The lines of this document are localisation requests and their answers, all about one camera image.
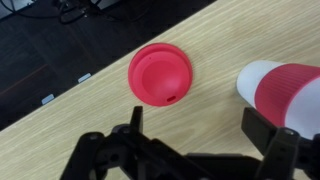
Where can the white cup with red sleeve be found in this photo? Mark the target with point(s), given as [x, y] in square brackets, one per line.
[287, 94]

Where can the pink silicone cup lid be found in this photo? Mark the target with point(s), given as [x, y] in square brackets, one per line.
[160, 74]

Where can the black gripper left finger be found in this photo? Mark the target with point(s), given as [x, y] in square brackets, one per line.
[136, 122]

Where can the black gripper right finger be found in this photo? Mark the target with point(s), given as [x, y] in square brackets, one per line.
[258, 129]

